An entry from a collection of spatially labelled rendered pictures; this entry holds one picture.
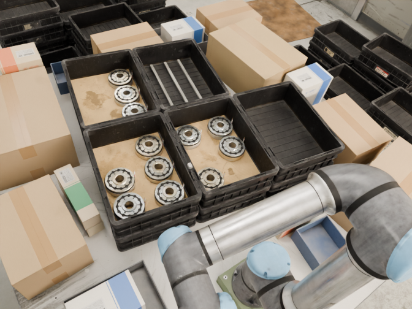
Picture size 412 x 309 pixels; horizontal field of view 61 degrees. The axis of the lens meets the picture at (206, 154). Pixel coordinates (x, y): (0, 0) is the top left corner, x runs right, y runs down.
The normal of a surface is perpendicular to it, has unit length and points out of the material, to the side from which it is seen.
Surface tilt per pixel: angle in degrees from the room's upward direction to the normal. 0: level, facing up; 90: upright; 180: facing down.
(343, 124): 0
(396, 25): 90
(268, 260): 9
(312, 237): 0
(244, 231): 28
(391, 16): 90
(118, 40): 0
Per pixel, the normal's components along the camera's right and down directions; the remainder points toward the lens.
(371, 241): -0.87, 0.08
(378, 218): -0.66, -0.21
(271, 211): -0.13, -0.47
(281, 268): 0.04, -0.72
